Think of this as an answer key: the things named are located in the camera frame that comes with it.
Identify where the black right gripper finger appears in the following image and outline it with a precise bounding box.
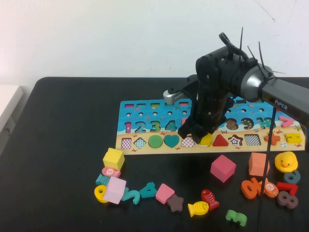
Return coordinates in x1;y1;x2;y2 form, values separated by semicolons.
177;118;197;138
192;125;213;144

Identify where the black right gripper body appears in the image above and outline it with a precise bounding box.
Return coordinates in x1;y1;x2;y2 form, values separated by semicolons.
187;81;230;134

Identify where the yellow pentagon piece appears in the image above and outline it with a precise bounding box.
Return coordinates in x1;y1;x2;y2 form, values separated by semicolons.
199;133;214;147

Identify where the green number three piece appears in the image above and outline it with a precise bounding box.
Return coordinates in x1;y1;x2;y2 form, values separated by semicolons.
225;209;248;227

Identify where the red triangle piece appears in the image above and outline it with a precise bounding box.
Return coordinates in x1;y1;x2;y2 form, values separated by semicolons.
212;133;229;147

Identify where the green circle piece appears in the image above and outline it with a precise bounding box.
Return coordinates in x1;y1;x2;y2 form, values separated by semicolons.
148;135;165;149

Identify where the blue wooden number puzzle board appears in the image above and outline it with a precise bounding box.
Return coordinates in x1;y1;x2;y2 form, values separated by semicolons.
115;96;307;156

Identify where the pink trapezoid piece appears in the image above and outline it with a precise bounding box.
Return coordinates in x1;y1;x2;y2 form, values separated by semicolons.
154;183;175;203

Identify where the teal number four piece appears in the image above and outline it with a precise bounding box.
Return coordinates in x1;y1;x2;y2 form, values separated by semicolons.
139;181;156;199

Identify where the orange plus sign piece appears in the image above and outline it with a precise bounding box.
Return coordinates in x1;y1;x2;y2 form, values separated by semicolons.
263;131;281;145

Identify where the brown star piece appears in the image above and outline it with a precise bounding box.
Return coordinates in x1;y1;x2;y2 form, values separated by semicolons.
167;194;184;213

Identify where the pink greater-than sign piece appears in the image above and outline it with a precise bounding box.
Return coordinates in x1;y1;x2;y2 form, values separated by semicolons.
278;116;295;129

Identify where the teal number two piece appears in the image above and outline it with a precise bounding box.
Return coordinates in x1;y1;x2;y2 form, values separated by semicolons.
120;187;141;205

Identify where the yellow equals sign piece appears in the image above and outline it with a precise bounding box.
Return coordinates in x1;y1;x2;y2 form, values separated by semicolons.
284;132;302;144

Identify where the grey-blue number nine piece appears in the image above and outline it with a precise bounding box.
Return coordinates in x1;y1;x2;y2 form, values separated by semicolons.
282;169;301;185

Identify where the red number seven piece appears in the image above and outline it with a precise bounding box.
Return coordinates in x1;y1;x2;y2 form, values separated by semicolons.
276;181;299;196

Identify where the brown number eight piece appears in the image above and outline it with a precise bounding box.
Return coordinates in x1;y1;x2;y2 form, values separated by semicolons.
276;190;299;209

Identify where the yellow number six piece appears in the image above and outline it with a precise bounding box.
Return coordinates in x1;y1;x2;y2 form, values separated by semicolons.
94;184;109;203

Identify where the magenta foam cube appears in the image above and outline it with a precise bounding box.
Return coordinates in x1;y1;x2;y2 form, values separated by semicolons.
210;154;237;183

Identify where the salmon foam cube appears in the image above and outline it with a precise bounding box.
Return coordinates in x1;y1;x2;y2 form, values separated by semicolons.
248;152;270;177

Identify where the red wooden fish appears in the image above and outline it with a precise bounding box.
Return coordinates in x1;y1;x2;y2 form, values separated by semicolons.
200;188;220;211

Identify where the black zip tie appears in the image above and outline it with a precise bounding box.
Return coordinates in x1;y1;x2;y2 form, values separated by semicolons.
246;45;257;61
238;27;245;58
258;41;286;82

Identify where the yellow wooden fish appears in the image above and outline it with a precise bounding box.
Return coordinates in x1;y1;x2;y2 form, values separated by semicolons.
187;200;210;218

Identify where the yellow foam cube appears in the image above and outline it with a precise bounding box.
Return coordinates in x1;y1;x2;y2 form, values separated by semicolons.
102;147;126;171

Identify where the pink fish with five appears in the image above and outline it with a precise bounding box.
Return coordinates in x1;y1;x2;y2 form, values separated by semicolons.
101;166;121;178

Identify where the orange fish with ten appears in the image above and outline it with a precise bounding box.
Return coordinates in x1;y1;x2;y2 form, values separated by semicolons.
260;177;279;198

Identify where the yellow rubber duck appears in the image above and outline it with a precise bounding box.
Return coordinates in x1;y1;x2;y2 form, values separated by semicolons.
274;151;298;174

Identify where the light pink foam cube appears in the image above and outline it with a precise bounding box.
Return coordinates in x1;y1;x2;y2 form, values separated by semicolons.
103;176;127;204

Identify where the teal wooden fish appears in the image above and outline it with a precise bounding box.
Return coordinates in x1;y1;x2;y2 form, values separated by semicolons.
95;173;112;186

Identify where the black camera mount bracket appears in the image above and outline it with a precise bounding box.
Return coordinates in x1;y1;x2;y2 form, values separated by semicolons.
169;74;201;100

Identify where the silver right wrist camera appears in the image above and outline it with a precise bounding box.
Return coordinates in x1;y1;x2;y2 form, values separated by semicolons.
163;87;187;105

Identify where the black hanging cable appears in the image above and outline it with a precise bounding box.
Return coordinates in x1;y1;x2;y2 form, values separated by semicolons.
257;106;276;232

